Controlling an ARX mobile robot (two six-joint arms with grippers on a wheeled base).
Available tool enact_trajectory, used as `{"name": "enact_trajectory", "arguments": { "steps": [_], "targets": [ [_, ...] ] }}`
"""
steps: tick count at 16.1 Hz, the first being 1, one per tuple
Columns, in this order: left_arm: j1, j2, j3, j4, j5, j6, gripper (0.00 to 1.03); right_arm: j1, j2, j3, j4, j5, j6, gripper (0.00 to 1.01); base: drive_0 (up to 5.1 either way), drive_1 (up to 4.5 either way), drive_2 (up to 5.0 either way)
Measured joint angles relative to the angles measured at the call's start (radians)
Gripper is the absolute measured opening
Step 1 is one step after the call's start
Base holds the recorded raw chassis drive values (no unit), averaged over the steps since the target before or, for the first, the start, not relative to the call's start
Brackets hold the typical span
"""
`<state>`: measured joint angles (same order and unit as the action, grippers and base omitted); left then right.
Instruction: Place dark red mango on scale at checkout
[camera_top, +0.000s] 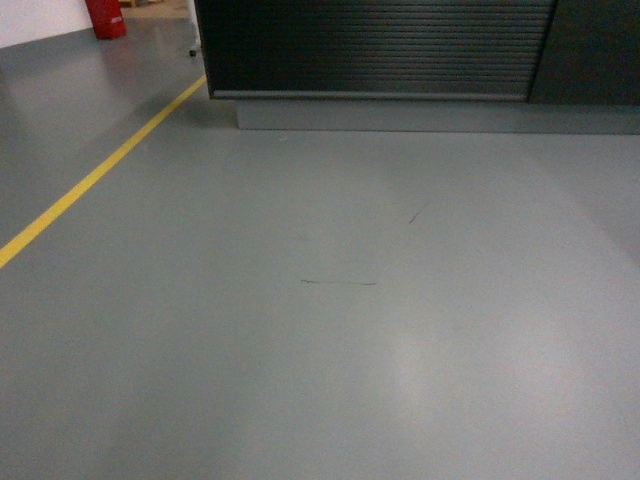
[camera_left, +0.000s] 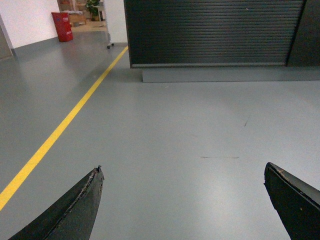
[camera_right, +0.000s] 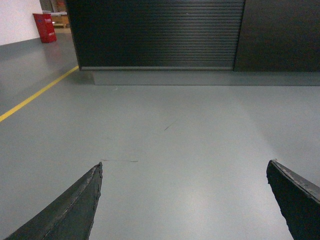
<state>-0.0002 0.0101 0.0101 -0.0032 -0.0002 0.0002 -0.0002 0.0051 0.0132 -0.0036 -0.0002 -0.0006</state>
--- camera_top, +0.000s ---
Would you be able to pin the white wheeled stand leg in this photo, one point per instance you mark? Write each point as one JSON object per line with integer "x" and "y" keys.
{"x": 193, "y": 18}

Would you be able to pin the black slatted checkout counter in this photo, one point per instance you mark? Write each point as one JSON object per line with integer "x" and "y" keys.
{"x": 539, "y": 67}

